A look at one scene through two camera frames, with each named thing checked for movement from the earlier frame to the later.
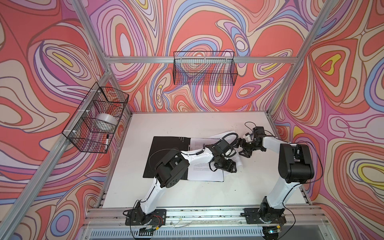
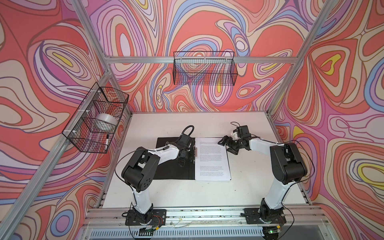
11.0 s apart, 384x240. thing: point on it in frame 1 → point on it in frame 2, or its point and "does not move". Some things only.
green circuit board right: [272, 229] does not move
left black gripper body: [225, 165] → [189, 156]
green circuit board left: [146, 230] does not move
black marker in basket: [107, 142] does not move
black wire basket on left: [92, 127] does not move
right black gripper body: [249, 147] → [235, 145]
